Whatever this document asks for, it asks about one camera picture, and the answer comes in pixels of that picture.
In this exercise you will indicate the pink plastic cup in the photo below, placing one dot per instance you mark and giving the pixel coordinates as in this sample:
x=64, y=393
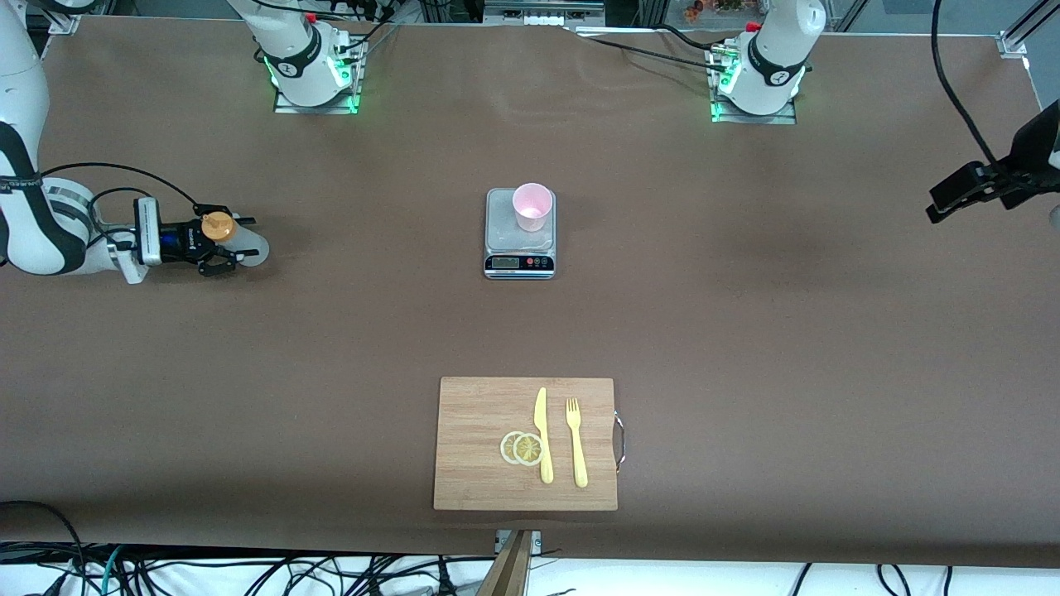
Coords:
x=530, y=217

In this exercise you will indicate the lemon slice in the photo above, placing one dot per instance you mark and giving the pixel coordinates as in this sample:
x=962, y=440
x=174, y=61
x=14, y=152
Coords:
x=507, y=448
x=527, y=449

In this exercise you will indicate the wooden cutting board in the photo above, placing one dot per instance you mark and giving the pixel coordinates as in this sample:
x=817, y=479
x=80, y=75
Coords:
x=472, y=480

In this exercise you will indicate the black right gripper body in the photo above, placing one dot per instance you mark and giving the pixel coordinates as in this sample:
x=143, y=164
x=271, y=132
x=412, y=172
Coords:
x=184, y=241

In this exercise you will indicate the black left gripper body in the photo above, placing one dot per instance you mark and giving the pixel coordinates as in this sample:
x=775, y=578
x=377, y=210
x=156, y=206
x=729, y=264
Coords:
x=1020, y=171

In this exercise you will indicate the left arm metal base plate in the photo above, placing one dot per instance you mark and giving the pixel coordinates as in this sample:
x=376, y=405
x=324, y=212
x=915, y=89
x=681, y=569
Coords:
x=787, y=118

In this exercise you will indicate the brown table cover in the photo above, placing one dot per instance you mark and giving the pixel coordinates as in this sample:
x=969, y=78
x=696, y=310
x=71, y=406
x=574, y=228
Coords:
x=331, y=372

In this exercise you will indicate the white power strip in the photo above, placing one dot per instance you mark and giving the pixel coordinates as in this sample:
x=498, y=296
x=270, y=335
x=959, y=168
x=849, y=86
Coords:
x=542, y=18

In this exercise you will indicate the translucent squeeze bottle orange cap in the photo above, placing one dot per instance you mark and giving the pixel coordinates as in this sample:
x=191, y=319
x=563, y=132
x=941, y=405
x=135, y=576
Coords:
x=255, y=248

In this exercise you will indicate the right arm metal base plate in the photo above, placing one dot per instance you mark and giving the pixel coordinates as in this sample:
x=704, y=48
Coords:
x=331, y=108

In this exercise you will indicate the yellow plastic knife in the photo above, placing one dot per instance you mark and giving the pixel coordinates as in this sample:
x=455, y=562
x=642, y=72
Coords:
x=546, y=463

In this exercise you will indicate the wooden post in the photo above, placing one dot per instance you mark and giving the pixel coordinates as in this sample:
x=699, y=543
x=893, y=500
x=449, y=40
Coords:
x=509, y=575

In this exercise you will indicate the aluminium frame corner bracket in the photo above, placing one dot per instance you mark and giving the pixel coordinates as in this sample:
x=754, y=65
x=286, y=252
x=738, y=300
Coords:
x=65, y=23
x=1012, y=43

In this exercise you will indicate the yellow plastic fork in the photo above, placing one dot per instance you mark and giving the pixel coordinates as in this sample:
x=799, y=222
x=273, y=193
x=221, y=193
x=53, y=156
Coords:
x=579, y=463

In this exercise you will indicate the silver digital kitchen scale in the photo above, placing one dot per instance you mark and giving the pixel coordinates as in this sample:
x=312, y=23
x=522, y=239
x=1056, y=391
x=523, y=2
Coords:
x=501, y=236

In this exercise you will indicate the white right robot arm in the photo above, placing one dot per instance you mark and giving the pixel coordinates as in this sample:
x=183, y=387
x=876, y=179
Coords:
x=33, y=232

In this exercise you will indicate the small metal bracket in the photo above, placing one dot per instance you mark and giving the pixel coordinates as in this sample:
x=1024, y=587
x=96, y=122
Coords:
x=537, y=542

